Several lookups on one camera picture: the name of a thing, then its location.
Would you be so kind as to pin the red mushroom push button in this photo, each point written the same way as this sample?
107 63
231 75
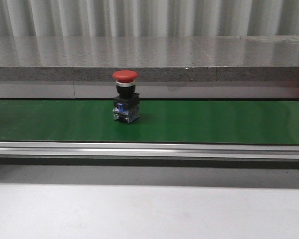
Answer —
126 104

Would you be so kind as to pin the green conveyor belt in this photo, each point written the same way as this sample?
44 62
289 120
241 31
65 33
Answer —
246 122

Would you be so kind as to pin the grey stone countertop slab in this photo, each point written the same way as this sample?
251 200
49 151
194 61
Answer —
156 59

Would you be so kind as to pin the grey pleated curtain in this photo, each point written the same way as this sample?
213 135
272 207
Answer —
149 17

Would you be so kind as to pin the aluminium conveyor side rail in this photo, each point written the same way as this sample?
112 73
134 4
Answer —
161 150

